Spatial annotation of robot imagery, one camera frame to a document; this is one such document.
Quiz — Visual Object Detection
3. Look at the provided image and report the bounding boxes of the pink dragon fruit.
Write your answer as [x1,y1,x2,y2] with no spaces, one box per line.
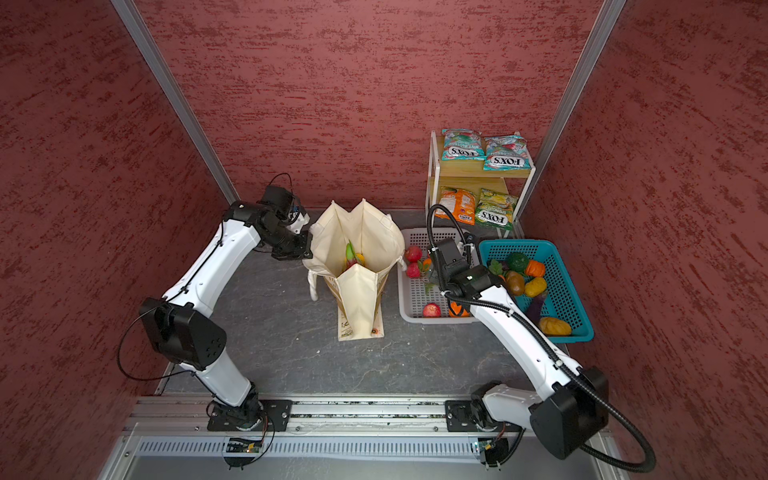
[345,242,358,269]

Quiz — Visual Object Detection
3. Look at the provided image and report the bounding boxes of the cream floral tote bag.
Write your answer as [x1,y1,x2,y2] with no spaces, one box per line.
[302,200,406,341]

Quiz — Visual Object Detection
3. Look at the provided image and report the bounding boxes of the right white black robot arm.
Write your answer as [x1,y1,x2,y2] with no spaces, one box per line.
[430,248,609,459]

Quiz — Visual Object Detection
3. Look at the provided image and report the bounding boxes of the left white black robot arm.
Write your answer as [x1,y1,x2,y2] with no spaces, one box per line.
[138,195,311,431]

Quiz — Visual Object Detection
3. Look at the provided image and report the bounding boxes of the orange snack bag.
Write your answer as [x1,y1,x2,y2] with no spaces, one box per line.
[439,187,477,225]

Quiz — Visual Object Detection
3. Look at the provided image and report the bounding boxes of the green Fox's candy bag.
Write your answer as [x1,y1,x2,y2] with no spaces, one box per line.
[475,188,518,231]

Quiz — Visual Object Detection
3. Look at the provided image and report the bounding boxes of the teal Fox's candy bag right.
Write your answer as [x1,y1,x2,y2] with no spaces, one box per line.
[483,132,532,171]

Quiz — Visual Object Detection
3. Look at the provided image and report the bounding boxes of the teal fox's candy bag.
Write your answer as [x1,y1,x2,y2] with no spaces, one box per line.
[483,132,532,171]
[441,129,486,161]

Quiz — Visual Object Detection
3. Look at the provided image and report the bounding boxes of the teal Fox's candy bag left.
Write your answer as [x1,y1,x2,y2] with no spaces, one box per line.
[441,129,486,161]

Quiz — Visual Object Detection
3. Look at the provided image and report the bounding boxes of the orange fruit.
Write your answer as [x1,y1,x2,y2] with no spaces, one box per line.
[448,301,471,318]

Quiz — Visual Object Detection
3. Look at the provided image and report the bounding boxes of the small red fruit front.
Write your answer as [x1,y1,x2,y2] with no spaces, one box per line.
[422,303,442,318]

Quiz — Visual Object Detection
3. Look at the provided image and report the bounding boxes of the white plastic fruit basket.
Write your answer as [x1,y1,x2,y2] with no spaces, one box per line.
[397,227,480,325]

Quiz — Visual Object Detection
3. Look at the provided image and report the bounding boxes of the red apple front left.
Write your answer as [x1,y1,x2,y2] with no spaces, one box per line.
[406,262,422,279]

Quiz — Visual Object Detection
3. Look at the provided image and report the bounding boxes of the red apple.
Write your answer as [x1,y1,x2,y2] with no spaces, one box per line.
[403,245,423,263]
[406,262,422,279]

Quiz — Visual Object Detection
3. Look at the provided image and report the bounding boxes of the brown kiwi potato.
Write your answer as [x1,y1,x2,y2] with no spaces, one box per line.
[504,270,525,297]

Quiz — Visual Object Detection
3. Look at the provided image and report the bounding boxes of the red apple back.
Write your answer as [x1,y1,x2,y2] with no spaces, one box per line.
[403,245,423,263]

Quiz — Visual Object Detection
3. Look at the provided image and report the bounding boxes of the green bell pepper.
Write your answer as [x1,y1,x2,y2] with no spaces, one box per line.
[506,252,530,275]

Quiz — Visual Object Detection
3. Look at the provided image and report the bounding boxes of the yellow bell pepper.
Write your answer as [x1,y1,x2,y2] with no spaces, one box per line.
[524,277,547,298]

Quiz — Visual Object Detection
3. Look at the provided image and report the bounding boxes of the orange bell pepper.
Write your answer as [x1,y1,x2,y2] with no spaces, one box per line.
[524,260,546,278]

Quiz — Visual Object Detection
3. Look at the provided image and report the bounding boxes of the purple eggplant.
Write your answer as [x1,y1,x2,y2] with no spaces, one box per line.
[525,292,547,325]

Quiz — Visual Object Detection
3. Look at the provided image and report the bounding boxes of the yellow potato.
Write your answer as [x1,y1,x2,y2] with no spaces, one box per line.
[539,317,572,337]

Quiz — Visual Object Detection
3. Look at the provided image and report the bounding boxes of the teal plastic vegetable basket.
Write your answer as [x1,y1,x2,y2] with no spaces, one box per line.
[478,239,594,344]

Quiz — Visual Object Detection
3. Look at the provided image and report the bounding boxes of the white wooden two-tier shelf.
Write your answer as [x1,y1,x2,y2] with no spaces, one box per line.
[424,131,537,238]

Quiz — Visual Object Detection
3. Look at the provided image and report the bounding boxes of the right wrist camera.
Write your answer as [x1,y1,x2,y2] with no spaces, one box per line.
[430,238,471,277]

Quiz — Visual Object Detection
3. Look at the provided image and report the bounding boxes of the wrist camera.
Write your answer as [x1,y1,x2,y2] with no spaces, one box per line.
[430,238,471,277]
[260,184,298,223]

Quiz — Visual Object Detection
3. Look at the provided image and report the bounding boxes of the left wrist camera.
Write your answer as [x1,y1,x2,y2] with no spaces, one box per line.
[260,184,298,223]

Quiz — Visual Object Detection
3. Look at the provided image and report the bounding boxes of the black corrugated cable conduit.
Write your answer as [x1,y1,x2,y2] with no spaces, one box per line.
[425,203,657,474]

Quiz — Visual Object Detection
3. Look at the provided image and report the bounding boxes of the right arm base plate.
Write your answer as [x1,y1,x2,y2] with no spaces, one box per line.
[444,400,522,434]

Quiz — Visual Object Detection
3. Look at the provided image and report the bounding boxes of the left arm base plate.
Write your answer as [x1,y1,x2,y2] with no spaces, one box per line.
[206,399,293,433]

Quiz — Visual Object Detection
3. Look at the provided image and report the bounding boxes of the aluminium rail frame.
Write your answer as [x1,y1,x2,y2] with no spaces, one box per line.
[98,392,631,480]

